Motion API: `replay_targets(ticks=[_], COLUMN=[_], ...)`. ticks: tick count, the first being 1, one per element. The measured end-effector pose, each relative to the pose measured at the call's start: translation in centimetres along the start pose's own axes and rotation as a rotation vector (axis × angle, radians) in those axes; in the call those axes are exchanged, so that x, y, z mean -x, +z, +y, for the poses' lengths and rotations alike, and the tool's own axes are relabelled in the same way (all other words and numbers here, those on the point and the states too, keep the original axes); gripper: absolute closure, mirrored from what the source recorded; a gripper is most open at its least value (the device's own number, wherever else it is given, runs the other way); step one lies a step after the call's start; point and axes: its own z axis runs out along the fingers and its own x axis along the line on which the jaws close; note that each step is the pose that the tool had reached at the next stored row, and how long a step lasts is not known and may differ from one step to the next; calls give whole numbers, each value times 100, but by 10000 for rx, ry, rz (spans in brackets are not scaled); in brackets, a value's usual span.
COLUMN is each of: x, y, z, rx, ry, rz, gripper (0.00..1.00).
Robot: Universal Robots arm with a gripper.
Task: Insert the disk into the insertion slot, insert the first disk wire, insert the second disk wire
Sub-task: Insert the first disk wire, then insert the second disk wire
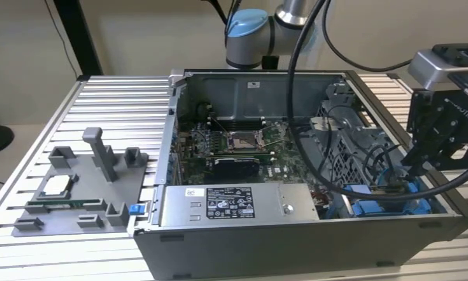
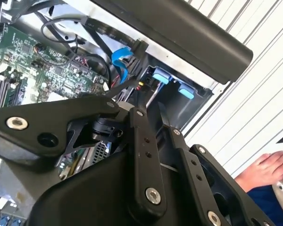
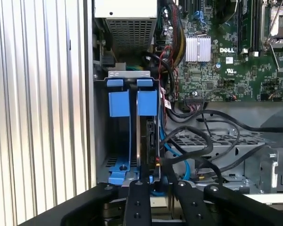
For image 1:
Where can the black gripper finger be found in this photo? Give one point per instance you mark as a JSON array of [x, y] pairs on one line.
[[440, 146], [419, 117]]

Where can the hard disk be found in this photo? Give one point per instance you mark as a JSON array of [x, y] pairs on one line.
[[356, 190]]

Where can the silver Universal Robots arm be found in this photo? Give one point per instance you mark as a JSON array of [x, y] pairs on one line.
[[249, 44]]

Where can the black RAM slot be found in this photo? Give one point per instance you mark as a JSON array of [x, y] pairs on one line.
[[237, 123], [241, 151]]

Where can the grey metal drive cage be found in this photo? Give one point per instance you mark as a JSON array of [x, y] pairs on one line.
[[347, 152]]

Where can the green motherboard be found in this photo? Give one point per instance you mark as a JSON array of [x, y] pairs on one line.
[[284, 164]]

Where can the CPU socket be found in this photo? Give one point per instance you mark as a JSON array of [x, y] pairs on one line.
[[243, 140]]

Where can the silver power supply unit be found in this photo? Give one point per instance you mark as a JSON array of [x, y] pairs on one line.
[[269, 205]]

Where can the dark grey open PC case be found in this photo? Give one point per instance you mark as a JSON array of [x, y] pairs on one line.
[[296, 251]]

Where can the blue plastic case latch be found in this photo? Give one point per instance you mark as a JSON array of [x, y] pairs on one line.
[[136, 209]]

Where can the grey plastic parts rack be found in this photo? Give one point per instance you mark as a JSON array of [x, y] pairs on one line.
[[89, 172]]

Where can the green RAM stick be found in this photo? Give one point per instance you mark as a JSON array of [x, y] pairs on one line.
[[73, 202]]

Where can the silver CPU chip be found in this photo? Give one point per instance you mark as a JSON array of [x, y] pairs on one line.
[[57, 185]]

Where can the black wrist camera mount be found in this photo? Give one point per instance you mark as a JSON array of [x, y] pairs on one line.
[[465, 158]]

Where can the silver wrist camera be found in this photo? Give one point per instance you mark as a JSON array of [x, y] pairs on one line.
[[428, 68]]

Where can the blue plastic disk bay bracket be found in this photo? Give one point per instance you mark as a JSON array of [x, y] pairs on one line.
[[368, 210]]

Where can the black metal frame post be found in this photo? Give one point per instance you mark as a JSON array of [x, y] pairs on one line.
[[81, 38]]

